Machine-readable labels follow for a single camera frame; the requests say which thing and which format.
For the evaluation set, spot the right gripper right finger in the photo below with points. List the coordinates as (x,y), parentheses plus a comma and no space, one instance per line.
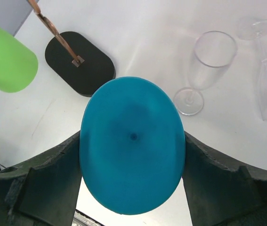
(221,190)

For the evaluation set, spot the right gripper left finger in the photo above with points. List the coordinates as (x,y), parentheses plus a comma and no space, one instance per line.
(43,190)

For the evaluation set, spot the blue plastic wine glass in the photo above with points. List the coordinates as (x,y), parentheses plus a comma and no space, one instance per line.
(132,146)

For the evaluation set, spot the green plastic wine glass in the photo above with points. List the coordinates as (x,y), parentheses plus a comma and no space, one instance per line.
(18,64)

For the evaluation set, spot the lying clear flute left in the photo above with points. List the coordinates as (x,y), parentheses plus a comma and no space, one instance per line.
(253,28)

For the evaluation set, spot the upright clear champagne flute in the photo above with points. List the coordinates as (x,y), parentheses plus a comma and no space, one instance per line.
(212,55)

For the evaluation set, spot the aluminium front rail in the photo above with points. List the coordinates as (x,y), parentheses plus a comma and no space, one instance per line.
(81,219)

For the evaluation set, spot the copper wire wine glass rack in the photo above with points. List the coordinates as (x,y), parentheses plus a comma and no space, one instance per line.
(83,66)

